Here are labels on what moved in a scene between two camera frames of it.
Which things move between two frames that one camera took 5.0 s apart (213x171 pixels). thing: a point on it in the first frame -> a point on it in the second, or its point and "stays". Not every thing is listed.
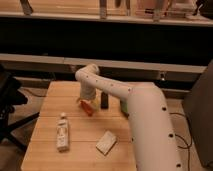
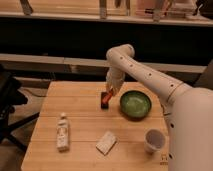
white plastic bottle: [62, 133] stays
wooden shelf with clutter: [197, 12] stays
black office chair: [11, 96] stays
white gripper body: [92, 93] -> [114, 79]
